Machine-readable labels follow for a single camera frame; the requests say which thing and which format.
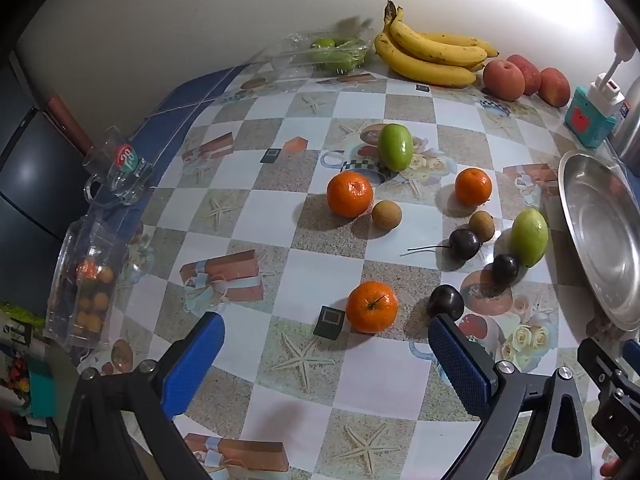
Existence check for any brown wooden stick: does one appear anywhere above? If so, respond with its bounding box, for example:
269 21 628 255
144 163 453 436
45 96 96 153

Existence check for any small teal box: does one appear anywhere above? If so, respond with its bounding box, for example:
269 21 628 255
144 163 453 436
27 360 57 418

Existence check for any tall clear plastic box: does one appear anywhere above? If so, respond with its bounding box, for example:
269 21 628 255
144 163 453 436
44 217 126 351

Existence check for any brown kiwi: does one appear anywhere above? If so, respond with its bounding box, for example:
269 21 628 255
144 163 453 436
468 210 496 242

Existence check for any teal plastic box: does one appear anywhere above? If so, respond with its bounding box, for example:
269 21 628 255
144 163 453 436
565 85 618 148

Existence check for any glass mug with round logo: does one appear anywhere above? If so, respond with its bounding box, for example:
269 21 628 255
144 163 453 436
81 126 155 208

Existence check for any pile of small kumquats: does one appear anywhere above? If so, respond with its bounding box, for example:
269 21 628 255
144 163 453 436
70 257 113 338

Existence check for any white gooseneck lamp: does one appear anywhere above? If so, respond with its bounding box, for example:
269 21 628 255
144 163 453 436
597 25 637 93

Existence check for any dark grey cabinet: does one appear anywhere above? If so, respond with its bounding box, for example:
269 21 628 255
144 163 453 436
0 55 91 243

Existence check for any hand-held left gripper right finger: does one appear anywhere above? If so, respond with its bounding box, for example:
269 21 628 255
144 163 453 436
428 314 593 480

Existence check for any clear plastic clamshell box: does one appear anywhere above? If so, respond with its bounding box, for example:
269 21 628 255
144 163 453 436
260 31 373 78

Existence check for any orange mandarin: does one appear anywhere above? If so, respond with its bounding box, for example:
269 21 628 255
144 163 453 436
346 281 399 334
326 171 375 219
454 167 493 207

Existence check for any stainless steel kettle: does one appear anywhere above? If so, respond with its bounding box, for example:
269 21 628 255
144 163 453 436
614 75 640 156

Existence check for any blue cloth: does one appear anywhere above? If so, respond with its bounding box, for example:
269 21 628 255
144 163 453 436
90 65 248 241

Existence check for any dark plum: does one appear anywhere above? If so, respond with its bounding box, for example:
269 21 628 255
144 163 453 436
491 254 521 286
428 284 466 321

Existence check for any stainless steel plate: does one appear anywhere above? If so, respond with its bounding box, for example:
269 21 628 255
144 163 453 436
557 149 640 332

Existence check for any middle red apple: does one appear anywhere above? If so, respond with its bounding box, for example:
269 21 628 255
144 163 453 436
507 54 542 96

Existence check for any checkered printed tablecloth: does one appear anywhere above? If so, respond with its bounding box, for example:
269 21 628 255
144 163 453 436
75 62 640 480

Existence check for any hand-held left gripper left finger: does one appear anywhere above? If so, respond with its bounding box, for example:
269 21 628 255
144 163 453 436
60 311 227 480

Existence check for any green packet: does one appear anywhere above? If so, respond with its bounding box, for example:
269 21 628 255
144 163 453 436
0 300 46 332

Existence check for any green mango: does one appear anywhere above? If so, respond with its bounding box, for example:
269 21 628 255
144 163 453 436
509 208 550 268
377 123 414 171

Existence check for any yellow banana bunch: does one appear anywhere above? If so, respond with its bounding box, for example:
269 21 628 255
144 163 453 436
374 0 500 87

